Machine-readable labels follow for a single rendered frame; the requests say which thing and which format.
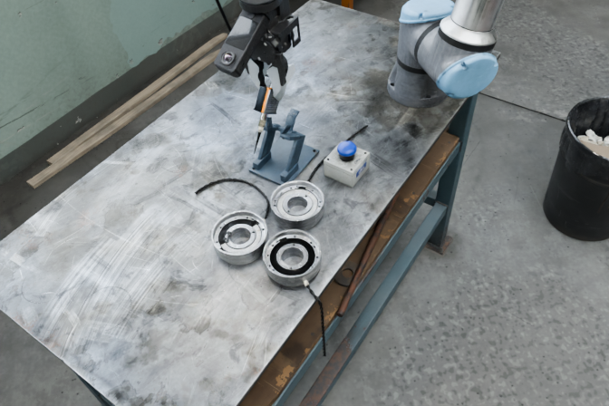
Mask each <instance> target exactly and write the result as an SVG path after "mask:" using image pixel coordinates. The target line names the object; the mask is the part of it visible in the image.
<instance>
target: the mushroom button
mask: <svg viewBox="0 0 609 406"><path fill-rule="evenodd" d="M356 151H357V147H356V145H355V144H354V143H353V142H351V141H343V142H341V143H340V144H339V145H338V146H337V152H338V153H339V154H340V155H342V156H345V157H350V156H352V155H354V154H355V153H356Z"/></svg>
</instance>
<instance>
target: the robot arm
mask: <svg viewBox="0 0 609 406"><path fill-rule="evenodd" d="M504 1H505V0H456V3H455V4H454V3H453V2H452V1H450V0H410V1H409V2H407V3H406V4H405V5H404V6H403V7H402V9H401V17H400V20H399V21H400V31H399V42H398V52H397V61H396V63H395V64H394V66H393V69H392V71H391V74H390V76H389V79H388V87H387V89H388V93H389V94H390V96H391V97H392V98H393V99H394V100H395V101H396V102H398V103H400V104H402V105H405V106H408V107H412V108H429V107H433V106H436V105H439V104H441V103H442V102H444V101H445V100H446V99H447V98H448V96H449V97H451V98H454V99H464V98H468V97H470V96H473V95H475V94H477V93H478V92H480V91H482V90H483V89H485V88H486V87H487V86H488V85H489V84H490V83H491V82H492V81H493V79H494V78H495V76H496V74H497V72H498V62H497V59H496V57H495V56H494V55H493V54H492V52H493V49H494V47H495V44H496V42H497V39H498V34H497V32H496V30H495V28H494V26H495V23H496V21H497V19H498V15H499V13H500V10H501V8H502V5H503V4H504ZM239 3H240V6H241V8H242V9H243V10H242V12H241V14H240V16H239V17H238V19H237V21H236V23H235V24H234V26H233V28H232V30H231V32H230V33H229V35H228V37H227V39H226V41H225V42H224V44H223V46H222V48H221V50H220V51H219V53H218V55H217V58H216V59H215V61H214V64H215V65H216V67H217V68H218V69H219V70H220V71H221V72H223V73H226V74H228V75H231V76H233V77H236V78H238V77H240V76H241V74H242V72H243V71H244V70H245V68H246V71H247V73H249V75H250V77H251V79H252V81H253V82H254V84H255V85H256V87H257V89H258V90H259V88H260V86H266V84H265V75H266V73H267V74H268V76H269V78H270V79H271V82H272V84H271V87H272V89H273V96H274V97H275V98H276V99H277V100H278V101H280V100H281V99H282V98H283V97H284V95H285V88H286V85H287V84H288V83H289V81H290V80H291V78H292V77H293V75H294V74H295V66H294V65H293V64H288V62H287V60H286V58H285V57H284V55H283V53H285V52H286V51H287V50H288V49H289V48H290V47H291V45H292V44H293V48H295V47H296V46H297V45H298V44H299V43H300V42H301V35H300V27H299V19H298V16H296V15H293V14H290V7H289V0H239ZM289 18H290V19H291V18H294V19H293V20H292V21H291V22H290V23H289V21H288V19H289ZM296 26H297V33H298V37H297V38H296V39H294V37H295V34H294V31H293V29H294V28H295V27H296ZM291 40H292V43H291Z"/></svg>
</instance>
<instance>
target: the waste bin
mask: <svg viewBox="0 0 609 406"><path fill-rule="evenodd" d="M587 130H592V131H594V134H595V135H597V136H598V137H602V141H604V138H605V137H607V136H609V96H601V97H594V98H589V99H586V100H584V101H580V102H579V103H578V104H577V105H575V106H574V107H573V108H572V109H571V111H570V112H569V113H568V115H567V118H566V121H565V127H564V128H563V131H562V134H561V138H560V141H559V144H560V146H559V152H558V154H557V157H556V163H555V166H554V169H553V172H552V175H551V179H550V181H549V184H548V188H547V191H546V196H545V199H544V204H543V208H544V212H545V214H546V217H547V219H548V220H549V221H550V223H551V224H552V225H553V226H554V227H556V228H557V229H558V230H560V231H561V232H563V233H564V234H566V235H568V236H570V237H573V238H577V239H580V240H585V241H601V240H605V239H607V238H609V159H608V158H606V157H604V156H602V155H600V154H598V153H596V152H594V151H592V150H590V149H589V148H587V147H586V146H585V145H584V144H583V143H582V142H581V141H580V140H579V139H578V138H577V137H578V136H587V135H586V134H585V133H586V132H587Z"/></svg>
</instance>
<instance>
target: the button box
mask: <svg viewBox="0 0 609 406"><path fill-rule="evenodd" d="M341 142H342V141H341ZM341 142H340V143H341ZM340 143H339V144H340ZM339 144H338V145H339ZM338 145H337V146H338ZM337 146H336V147H335V148H334V150H333V151H332V152H331V153H330V154H329V155H328V156H327V157H326V158H325V160H324V175H325V176H326V177H328V178H331V179H334V180H336V181H338V182H341V183H343V184H344V185H346V186H348V187H351V188H353V186H354V185H355V184H356V183H357V182H358V180H359V179H360V178H361V177H362V176H363V174H364V173H365V172H366V170H367V169H368V168H369V166H370V152H368V151H366V150H362V149H359V148H357V151H356V153H355V154H354V155H352V156H350V157H345V156H342V155H340V154H339V153H338V152H337Z"/></svg>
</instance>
